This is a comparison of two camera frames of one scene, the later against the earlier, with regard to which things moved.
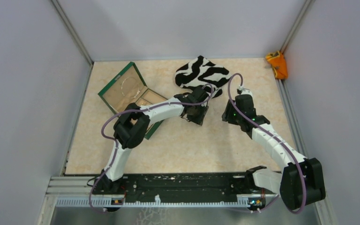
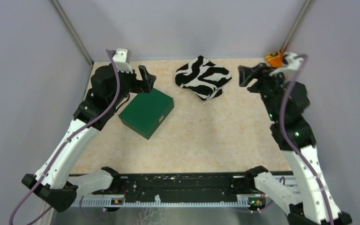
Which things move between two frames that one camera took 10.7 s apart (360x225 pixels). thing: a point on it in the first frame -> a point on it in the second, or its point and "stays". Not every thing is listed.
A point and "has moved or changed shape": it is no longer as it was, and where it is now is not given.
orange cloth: [279, 63] stays
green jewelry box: [132, 86] has moved or changed shape
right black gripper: [227, 116] -> [259, 71]
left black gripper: [199, 120] -> [145, 85]
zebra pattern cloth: [201, 71] stays
